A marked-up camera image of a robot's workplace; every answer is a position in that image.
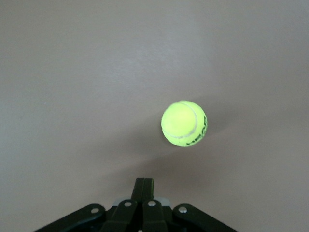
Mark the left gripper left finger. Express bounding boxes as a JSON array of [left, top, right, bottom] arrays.
[[36, 178, 145, 232]]

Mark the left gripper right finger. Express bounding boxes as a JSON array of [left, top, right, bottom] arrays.
[[142, 178, 239, 232]]

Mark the yellow-green tennis ball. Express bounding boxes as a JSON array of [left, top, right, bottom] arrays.
[[161, 100, 209, 147]]

